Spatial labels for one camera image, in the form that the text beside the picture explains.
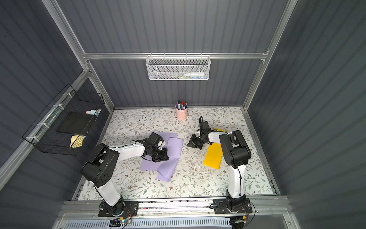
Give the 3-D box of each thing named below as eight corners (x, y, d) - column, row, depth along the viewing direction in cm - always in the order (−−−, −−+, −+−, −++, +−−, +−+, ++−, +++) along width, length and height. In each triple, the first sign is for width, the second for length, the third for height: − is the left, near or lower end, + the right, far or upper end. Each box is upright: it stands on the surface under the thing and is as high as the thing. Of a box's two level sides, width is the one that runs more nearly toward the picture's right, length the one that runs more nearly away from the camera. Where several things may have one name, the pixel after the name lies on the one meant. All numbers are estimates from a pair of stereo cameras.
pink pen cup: (175, 119, 115) (174, 107, 104) (178, 112, 120) (177, 100, 109) (185, 121, 114) (185, 109, 103) (187, 114, 119) (187, 102, 108)
